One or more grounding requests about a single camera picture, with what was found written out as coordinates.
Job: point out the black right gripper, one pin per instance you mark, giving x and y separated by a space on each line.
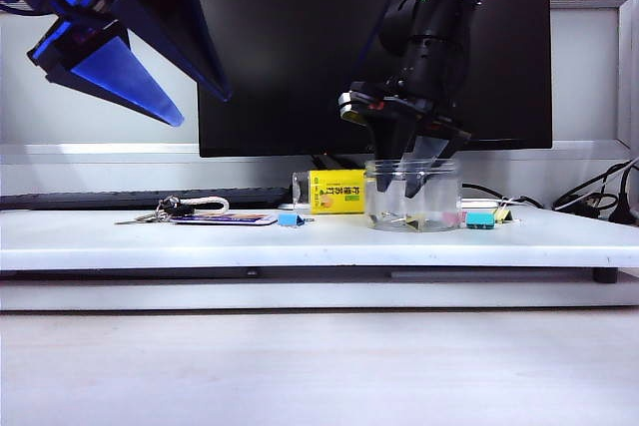
419 104

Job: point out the round transparent plastic box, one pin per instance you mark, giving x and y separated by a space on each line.
444 191

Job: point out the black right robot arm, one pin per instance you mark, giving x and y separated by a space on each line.
434 27

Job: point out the clear bottle with yellow label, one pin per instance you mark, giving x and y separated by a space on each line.
339 191

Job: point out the pink binder clip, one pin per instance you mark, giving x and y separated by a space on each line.
451 219

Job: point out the teal binder clip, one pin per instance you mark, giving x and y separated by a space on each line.
480 220

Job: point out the white mat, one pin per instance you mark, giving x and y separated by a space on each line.
319 246

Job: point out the blue binder clip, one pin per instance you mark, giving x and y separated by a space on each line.
287 220

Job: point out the black computer monitor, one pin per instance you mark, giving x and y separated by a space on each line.
299 47

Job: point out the black keyboard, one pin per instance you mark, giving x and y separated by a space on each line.
100 200

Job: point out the metal key bunch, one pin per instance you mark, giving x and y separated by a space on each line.
150 219

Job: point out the blue and orange card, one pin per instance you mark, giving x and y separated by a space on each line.
224 220

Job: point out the black power plug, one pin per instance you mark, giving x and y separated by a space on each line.
621 211

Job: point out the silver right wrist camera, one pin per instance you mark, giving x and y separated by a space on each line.
354 109

